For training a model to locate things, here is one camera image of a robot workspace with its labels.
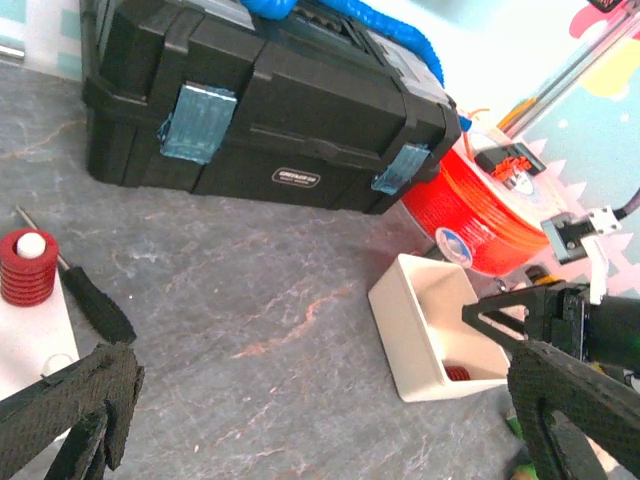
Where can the solder wire spool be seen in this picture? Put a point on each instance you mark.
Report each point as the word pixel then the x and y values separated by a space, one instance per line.
pixel 453 247

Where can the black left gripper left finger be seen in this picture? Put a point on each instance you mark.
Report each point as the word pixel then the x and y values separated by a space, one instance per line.
pixel 92 400

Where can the black handled screwdriver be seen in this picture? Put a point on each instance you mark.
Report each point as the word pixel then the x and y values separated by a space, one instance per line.
pixel 101 312

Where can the white spring box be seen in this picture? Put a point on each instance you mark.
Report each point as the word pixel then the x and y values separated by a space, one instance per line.
pixel 417 306

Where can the large red spring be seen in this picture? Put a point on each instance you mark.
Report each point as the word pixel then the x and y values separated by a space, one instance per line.
pixel 28 266

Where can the black toolbox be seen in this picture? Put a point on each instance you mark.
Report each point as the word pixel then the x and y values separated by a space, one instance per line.
pixel 328 104

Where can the red filament spool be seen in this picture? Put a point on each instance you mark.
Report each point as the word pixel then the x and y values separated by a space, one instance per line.
pixel 499 222

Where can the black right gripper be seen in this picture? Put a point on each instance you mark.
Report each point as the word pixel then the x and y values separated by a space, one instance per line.
pixel 554 313

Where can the white peg fixture base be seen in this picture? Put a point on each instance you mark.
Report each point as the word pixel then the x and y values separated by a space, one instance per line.
pixel 35 342

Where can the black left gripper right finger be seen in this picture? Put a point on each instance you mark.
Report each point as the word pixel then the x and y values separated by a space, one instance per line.
pixel 563 405

